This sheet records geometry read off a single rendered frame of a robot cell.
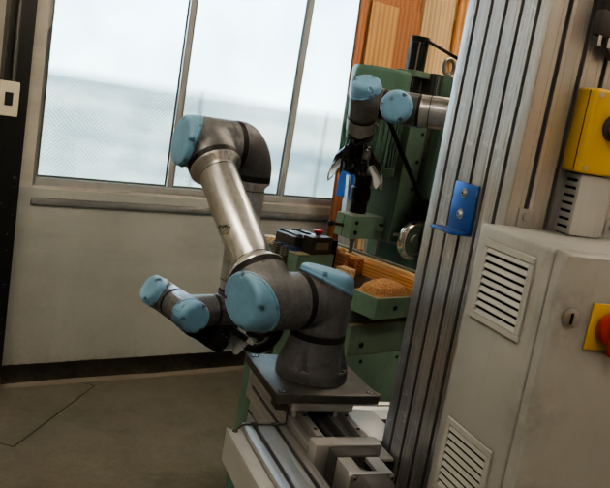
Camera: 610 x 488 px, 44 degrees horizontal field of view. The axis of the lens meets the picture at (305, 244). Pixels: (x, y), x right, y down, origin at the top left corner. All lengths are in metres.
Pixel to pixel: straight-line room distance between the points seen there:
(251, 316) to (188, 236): 2.16
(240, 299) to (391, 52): 2.63
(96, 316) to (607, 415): 2.63
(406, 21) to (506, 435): 3.09
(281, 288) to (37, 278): 2.04
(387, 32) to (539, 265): 2.89
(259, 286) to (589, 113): 0.64
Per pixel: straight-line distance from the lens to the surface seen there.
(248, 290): 1.43
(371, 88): 1.88
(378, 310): 2.03
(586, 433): 1.21
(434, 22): 4.15
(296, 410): 1.54
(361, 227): 2.28
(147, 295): 1.83
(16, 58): 3.10
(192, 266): 3.62
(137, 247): 3.48
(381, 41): 3.88
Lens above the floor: 1.37
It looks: 10 degrees down
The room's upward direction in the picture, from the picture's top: 10 degrees clockwise
